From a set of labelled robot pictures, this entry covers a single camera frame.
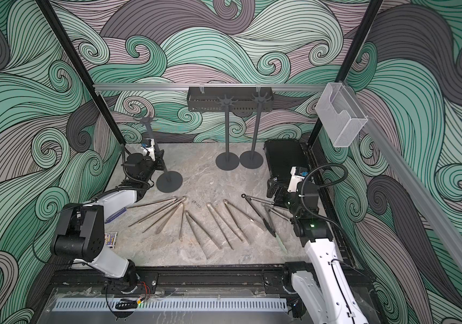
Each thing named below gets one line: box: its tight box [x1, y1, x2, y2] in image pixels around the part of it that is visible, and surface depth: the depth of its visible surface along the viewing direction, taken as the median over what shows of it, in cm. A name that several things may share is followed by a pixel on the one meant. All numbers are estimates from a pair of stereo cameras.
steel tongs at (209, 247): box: [185, 210, 221, 260], surface depth 85 cm
